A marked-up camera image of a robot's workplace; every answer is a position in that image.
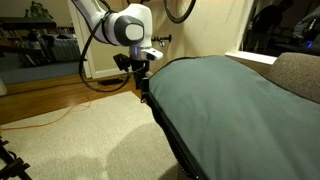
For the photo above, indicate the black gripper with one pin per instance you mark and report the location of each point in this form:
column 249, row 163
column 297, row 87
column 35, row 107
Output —
column 140, row 68

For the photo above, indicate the large teal zippered bag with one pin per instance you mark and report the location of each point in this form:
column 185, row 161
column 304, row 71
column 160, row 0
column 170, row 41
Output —
column 233, row 116

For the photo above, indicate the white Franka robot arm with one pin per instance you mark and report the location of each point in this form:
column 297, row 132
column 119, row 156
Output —
column 116, row 23

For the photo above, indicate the black power strip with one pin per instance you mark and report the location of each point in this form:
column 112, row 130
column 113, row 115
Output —
column 110, row 81

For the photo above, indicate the black bicycle wheel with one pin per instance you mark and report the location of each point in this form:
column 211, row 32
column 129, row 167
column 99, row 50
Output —
column 181, row 18

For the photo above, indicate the beige carpet rug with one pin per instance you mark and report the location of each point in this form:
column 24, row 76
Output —
column 83, row 143

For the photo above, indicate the leafy plant on shelf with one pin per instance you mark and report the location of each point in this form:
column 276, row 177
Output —
column 38, row 10

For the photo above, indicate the dark wooden bookshelf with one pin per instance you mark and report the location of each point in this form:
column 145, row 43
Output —
column 20, row 30

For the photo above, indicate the person in dark clothes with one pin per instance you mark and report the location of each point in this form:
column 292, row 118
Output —
column 270, row 23

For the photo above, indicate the grey fabric sofa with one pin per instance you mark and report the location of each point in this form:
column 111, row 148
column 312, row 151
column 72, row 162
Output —
column 296, row 75

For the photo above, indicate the black tripod leg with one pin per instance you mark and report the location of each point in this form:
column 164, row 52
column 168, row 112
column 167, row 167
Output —
column 11, row 165

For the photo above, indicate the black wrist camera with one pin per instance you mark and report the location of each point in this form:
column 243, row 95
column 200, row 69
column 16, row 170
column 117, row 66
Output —
column 121, row 61

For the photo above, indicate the black wall hook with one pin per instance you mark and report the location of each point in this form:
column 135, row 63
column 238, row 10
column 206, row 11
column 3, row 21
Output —
column 161, row 39

